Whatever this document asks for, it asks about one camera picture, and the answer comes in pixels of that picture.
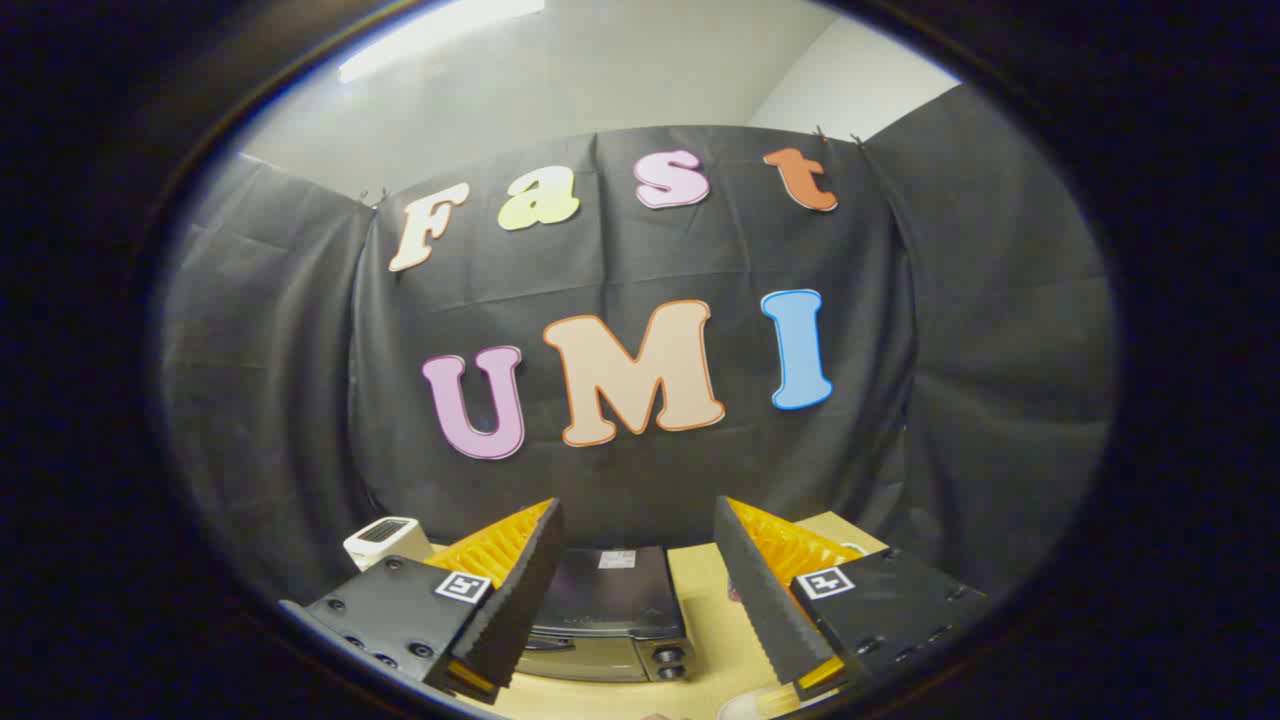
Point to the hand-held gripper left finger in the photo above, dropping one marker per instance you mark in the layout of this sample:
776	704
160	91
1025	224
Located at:
520	600

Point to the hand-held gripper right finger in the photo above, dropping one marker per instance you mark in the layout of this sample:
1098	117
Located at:
760	600

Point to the black toaster oven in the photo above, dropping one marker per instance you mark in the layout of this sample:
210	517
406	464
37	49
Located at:
610	600

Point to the black backdrop cloth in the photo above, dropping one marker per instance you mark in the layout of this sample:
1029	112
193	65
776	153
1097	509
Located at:
640	470

